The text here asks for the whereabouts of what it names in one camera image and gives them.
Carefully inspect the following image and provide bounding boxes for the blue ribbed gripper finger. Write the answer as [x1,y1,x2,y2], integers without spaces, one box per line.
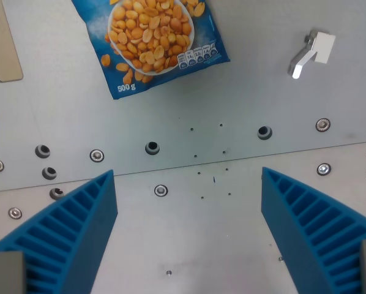
[260,167,366,294]
[0,169,119,294]

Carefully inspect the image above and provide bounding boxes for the blue peanut bag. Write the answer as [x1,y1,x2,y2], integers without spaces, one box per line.
[71,0,231,100]

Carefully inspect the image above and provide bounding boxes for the beige wooden strip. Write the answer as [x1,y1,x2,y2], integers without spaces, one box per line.
[0,0,24,83]

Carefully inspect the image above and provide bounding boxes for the silver metal bracket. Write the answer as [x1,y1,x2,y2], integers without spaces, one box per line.
[287,29,337,80]

